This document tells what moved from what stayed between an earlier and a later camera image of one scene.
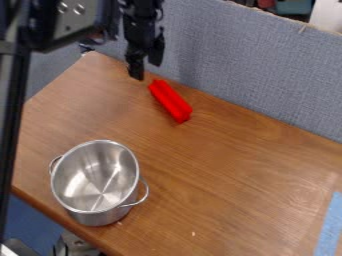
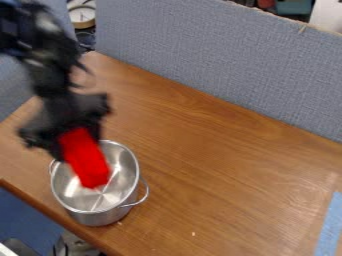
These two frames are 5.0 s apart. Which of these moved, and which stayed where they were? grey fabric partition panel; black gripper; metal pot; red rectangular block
Moved: red rectangular block; black gripper
Stayed: metal pot; grey fabric partition panel
